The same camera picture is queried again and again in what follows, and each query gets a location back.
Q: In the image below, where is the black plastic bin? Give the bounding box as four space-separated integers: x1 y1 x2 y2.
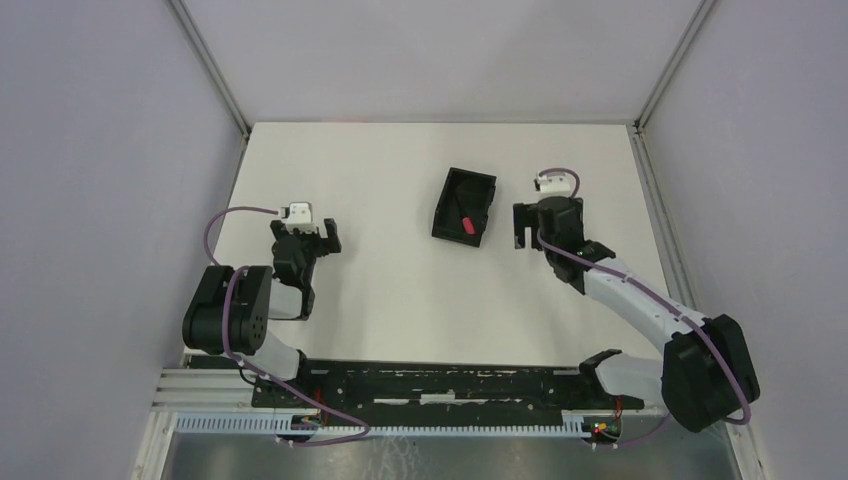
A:
431 167 497 248

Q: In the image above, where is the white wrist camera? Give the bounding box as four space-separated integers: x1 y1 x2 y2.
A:
534 171 575 199
278 202 317 234

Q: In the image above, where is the aluminium corner post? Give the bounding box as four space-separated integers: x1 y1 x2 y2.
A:
633 0 720 131
164 0 252 142

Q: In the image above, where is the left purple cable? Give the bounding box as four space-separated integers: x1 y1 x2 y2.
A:
203 206 371 448

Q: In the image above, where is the aluminium front rail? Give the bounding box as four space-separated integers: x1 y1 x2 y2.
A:
150 368 670 416

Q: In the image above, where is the white slotted cable duct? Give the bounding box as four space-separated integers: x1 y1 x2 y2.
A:
175 413 590 439

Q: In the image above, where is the left aluminium corner post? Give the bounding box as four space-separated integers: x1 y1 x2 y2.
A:
164 0 252 142

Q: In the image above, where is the purple cable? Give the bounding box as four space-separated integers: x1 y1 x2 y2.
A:
535 167 754 449
203 206 371 448

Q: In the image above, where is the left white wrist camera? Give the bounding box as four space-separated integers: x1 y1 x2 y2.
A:
278 202 317 234

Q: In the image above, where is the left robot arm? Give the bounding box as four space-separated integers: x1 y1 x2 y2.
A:
182 218 342 381

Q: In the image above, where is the right aluminium corner post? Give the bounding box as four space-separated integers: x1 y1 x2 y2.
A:
633 0 720 131

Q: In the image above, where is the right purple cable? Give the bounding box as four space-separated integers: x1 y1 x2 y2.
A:
535 167 754 449

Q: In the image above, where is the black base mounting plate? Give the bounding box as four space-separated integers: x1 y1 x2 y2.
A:
291 359 645 428

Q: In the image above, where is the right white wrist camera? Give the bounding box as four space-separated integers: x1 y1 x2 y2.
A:
534 171 575 199

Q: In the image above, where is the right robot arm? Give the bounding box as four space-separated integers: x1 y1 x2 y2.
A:
512 196 761 433

